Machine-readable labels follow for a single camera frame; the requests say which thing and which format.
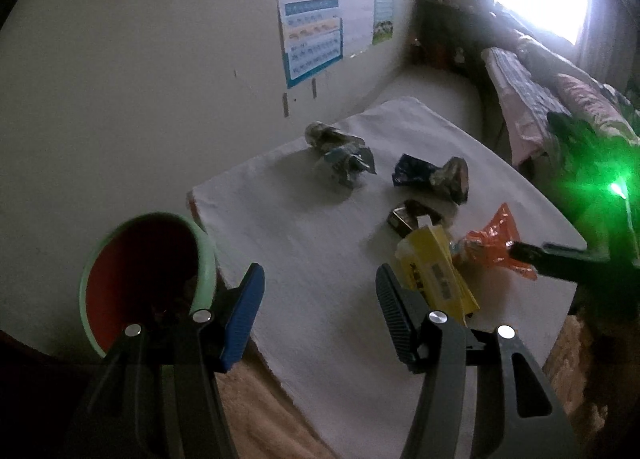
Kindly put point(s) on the pink plaid bedding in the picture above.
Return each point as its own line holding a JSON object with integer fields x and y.
{"x": 531, "y": 81}

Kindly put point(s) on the white cloth mat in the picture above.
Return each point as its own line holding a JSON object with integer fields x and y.
{"x": 320, "y": 328}

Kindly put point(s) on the dark blue snack bag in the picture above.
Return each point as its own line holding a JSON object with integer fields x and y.
{"x": 449, "y": 182}

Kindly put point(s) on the yellow paper box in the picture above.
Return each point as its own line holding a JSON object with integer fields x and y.
{"x": 425, "y": 259}

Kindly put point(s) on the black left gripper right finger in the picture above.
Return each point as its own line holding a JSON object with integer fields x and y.
{"x": 517, "y": 413}

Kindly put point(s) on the green red trash bin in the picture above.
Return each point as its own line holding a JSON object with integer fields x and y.
{"x": 155, "y": 267}

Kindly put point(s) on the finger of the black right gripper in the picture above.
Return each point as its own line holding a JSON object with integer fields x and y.
{"x": 555, "y": 261}

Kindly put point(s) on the crumpled grey blue wrapper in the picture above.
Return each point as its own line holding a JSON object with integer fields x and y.
{"x": 343, "y": 157}

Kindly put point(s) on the blue wall poster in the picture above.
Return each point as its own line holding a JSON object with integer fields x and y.
{"x": 312, "y": 37}

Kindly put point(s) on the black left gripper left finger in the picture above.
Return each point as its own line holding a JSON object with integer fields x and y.
{"x": 127, "y": 416}

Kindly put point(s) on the orange plastic wrapper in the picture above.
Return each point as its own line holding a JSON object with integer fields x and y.
{"x": 489, "y": 246}

